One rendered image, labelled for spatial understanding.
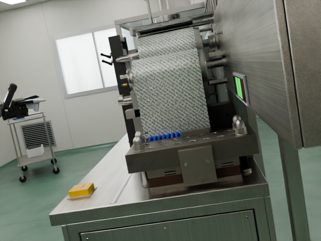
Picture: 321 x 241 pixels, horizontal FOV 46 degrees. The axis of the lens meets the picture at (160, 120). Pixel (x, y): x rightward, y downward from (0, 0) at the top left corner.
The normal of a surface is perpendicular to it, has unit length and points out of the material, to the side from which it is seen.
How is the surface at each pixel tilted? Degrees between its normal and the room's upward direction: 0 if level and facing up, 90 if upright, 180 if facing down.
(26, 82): 90
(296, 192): 90
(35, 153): 90
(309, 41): 90
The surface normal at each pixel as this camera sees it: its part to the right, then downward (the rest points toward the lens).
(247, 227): -0.10, 0.16
